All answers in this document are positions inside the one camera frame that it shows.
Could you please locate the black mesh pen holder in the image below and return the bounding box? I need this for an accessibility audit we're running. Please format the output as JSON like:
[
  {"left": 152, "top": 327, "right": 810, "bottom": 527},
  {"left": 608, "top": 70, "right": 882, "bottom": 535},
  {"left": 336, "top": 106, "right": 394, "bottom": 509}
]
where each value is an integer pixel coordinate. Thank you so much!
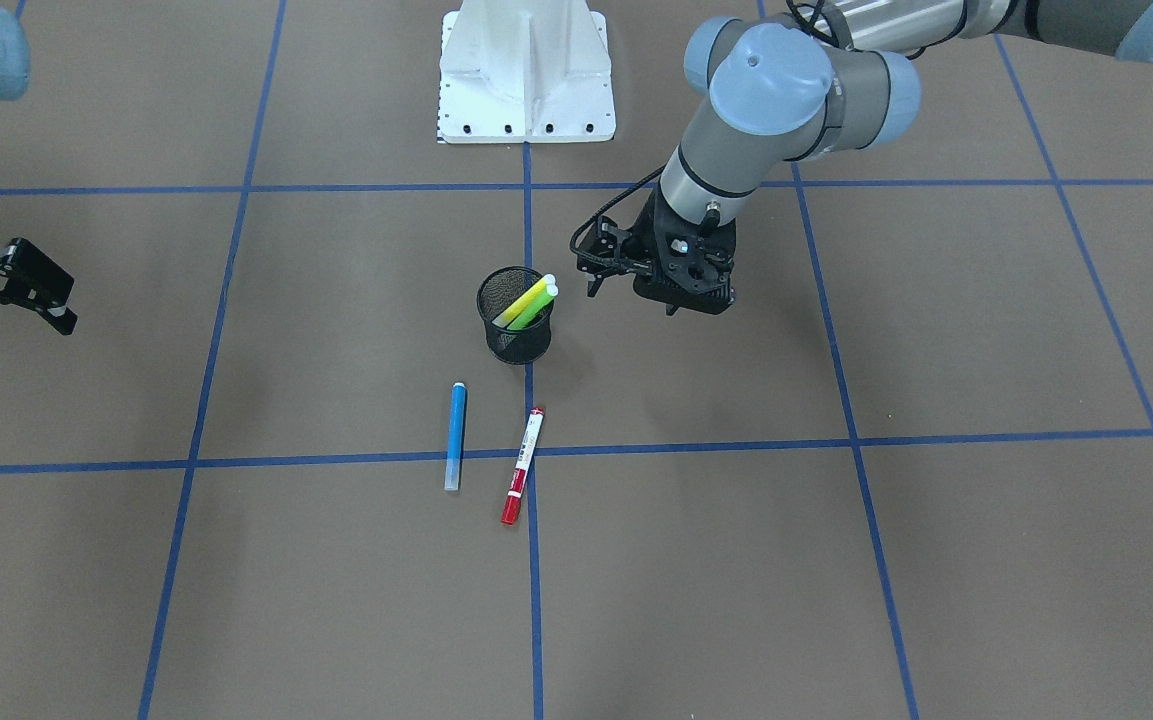
[{"left": 476, "top": 267, "right": 558, "bottom": 365}]

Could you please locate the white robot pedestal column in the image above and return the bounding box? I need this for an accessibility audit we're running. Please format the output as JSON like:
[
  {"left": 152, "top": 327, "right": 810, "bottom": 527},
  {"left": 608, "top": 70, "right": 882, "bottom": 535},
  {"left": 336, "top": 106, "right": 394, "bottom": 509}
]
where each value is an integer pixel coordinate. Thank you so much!
[{"left": 436, "top": 1, "right": 617, "bottom": 145}]

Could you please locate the blue highlighter pen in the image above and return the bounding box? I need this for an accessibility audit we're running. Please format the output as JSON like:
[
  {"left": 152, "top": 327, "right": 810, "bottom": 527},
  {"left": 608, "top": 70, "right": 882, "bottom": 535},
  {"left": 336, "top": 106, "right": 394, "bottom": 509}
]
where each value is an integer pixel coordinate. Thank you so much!
[{"left": 444, "top": 381, "right": 468, "bottom": 493}]

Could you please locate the green marker pen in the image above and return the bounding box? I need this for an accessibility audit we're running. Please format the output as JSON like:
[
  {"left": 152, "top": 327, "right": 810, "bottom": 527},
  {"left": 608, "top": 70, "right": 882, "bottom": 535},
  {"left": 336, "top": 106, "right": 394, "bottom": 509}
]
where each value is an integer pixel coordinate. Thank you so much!
[{"left": 504, "top": 286, "right": 559, "bottom": 331}]

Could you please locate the yellow highlighter pen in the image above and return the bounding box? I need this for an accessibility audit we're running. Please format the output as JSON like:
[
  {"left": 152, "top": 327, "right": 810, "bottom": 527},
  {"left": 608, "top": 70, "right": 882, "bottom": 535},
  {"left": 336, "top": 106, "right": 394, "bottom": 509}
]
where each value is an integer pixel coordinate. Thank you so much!
[{"left": 492, "top": 273, "right": 556, "bottom": 328}]

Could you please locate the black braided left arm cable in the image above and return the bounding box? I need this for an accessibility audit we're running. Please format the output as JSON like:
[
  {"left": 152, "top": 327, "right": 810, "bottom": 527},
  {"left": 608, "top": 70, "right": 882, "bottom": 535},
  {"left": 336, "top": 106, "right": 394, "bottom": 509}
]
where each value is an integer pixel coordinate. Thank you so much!
[{"left": 568, "top": 165, "right": 666, "bottom": 252}]

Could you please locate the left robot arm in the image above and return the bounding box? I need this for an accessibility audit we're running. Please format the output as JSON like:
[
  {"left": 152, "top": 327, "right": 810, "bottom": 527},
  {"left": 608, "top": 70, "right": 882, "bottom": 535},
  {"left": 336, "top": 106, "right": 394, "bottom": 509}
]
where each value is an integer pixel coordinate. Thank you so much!
[{"left": 570, "top": 1, "right": 1153, "bottom": 315}]

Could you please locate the red white marker pen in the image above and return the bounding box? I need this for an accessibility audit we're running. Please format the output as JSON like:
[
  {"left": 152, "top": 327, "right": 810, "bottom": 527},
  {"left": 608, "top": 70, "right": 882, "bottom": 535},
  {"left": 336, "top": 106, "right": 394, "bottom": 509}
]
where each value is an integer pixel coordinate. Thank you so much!
[{"left": 500, "top": 406, "right": 545, "bottom": 527}]

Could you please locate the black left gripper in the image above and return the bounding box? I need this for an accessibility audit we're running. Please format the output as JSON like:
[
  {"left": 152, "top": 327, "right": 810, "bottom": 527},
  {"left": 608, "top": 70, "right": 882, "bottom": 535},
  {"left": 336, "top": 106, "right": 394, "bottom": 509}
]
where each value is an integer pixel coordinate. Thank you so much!
[{"left": 570, "top": 183, "right": 736, "bottom": 316}]

